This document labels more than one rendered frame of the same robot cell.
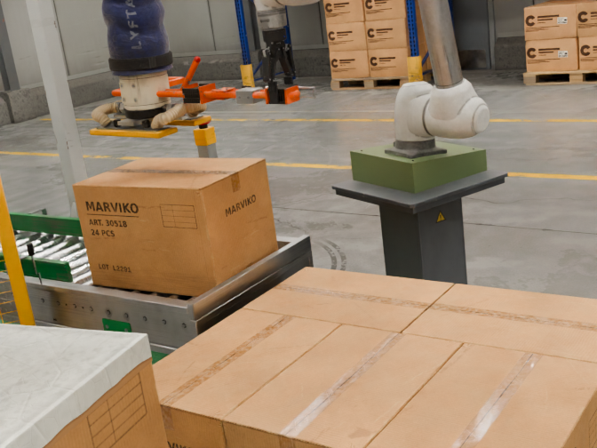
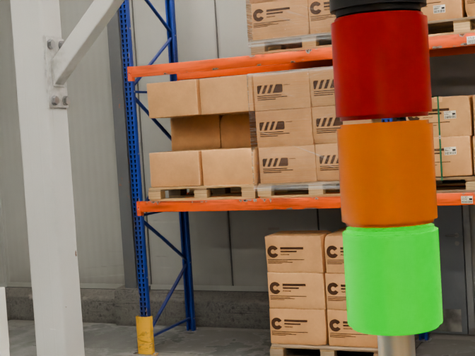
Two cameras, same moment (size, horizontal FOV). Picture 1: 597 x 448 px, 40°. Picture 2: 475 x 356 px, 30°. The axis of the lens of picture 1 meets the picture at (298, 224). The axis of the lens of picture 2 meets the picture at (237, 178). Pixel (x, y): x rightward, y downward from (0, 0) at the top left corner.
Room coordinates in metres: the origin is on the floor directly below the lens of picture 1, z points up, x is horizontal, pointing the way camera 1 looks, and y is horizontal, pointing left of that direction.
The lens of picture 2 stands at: (2.77, 1.63, 2.27)
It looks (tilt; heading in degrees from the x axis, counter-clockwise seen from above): 3 degrees down; 346
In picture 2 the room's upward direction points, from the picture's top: 4 degrees counter-clockwise
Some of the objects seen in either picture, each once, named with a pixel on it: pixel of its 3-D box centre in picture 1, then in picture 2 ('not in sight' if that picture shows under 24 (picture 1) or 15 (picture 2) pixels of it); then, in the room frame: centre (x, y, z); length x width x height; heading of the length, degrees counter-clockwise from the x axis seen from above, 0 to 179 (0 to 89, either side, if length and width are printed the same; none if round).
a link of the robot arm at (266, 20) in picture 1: (272, 20); not in sight; (2.69, 0.00, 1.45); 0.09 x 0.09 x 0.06
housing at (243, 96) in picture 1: (250, 95); not in sight; (2.77, 0.10, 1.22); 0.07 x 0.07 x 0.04; 55
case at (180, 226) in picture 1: (178, 222); not in sight; (3.01, 0.45, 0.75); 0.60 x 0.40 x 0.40; 57
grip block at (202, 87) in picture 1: (199, 92); not in sight; (2.89, 0.28, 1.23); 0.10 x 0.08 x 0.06; 145
